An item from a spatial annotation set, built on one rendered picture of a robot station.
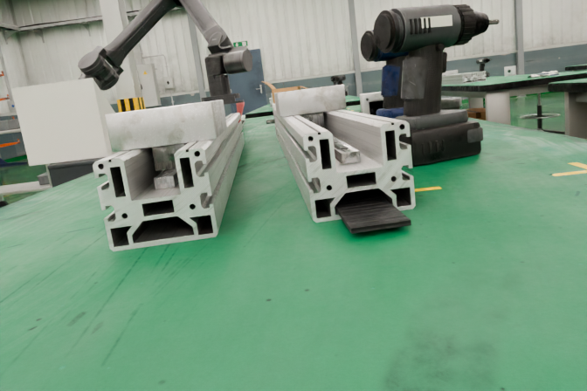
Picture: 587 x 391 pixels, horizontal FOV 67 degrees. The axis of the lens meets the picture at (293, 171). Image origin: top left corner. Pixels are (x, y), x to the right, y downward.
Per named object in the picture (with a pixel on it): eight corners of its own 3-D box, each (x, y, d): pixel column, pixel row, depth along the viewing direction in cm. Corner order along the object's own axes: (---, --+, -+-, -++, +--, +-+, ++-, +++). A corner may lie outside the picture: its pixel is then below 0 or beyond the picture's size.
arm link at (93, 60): (178, -2, 160) (162, -26, 152) (203, 2, 152) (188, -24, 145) (94, 87, 147) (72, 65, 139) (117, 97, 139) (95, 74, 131)
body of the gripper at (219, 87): (239, 99, 120) (235, 72, 119) (202, 105, 120) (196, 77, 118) (240, 99, 126) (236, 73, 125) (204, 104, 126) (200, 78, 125)
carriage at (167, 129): (152, 157, 62) (143, 108, 61) (230, 147, 63) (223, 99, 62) (116, 178, 47) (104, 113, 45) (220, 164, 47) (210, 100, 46)
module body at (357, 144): (277, 139, 121) (273, 107, 119) (314, 134, 121) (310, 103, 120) (313, 222, 42) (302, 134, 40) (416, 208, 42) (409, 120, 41)
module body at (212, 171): (208, 148, 119) (203, 117, 118) (245, 143, 120) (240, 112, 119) (110, 251, 41) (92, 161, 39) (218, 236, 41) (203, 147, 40)
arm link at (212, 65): (210, 55, 124) (199, 54, 119) (231, 51, 122) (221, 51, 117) (214, 79, 126) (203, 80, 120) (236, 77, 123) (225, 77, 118)
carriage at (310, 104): (278, 126, 88) (273, 92, 87) (332, 120, 89) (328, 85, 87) (282, 133, 72) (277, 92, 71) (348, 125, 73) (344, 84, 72)
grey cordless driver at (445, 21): (380, 162, 68) (366, 15, 64) (485, 143, 74) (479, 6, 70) (407, 169, 61) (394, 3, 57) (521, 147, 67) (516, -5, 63)
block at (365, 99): (353, 131, 116) (349, 95, 115) (397, 126, 115) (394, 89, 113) (355, 135, 107) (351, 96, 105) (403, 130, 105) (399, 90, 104)
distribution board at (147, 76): (137, 142, 1236) (121, 59, 1196) (183, 137, 1229) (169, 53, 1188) (134, 144, 1209) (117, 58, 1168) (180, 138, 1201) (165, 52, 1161)
